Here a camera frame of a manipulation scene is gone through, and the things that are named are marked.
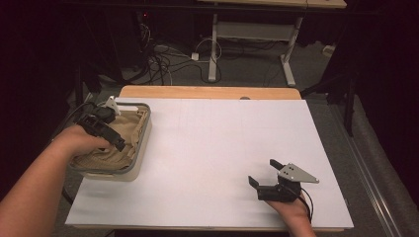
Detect black stand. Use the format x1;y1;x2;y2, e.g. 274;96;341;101
72;60;104;123
299;63;359;138

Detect person's right hand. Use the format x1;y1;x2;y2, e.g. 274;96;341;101
265;194;312;225

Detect person's left hand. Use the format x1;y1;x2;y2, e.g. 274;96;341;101
53;123;112;165

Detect beige plastic basin grey rim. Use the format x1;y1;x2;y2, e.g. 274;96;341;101
67;101;153;183

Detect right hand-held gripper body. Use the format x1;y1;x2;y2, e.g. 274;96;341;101
256;163;320;202

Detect tan pants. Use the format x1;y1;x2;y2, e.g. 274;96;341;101
70;110;150;172

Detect white-framed desk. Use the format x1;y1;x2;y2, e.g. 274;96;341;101
197;0;349;88

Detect wooden table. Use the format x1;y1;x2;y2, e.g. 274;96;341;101
71;85;346;233

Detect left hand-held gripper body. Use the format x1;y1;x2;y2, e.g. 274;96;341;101
77;96;122;141

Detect white table cover sheet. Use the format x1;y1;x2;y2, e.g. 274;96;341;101
64;97;355;230

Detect tangle of floor cables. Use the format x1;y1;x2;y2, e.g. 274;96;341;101
129;12;222;87

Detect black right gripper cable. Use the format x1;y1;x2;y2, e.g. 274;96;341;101
296;187;315;222

